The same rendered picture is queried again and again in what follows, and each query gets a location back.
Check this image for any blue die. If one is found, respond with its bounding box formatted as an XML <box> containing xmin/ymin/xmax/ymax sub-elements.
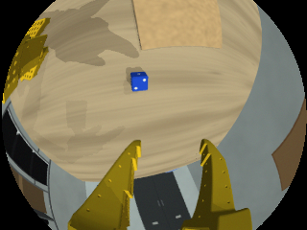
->
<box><xmin>130</xmin><ymin>72</ymin><xmax>148</xmax><ymax>91</ymax></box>

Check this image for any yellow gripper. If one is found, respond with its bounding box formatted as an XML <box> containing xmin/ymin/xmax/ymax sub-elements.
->
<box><xmin>67</xmin><ymin>139</ymin><xmax>252</xmax><ymax>230</ymax></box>

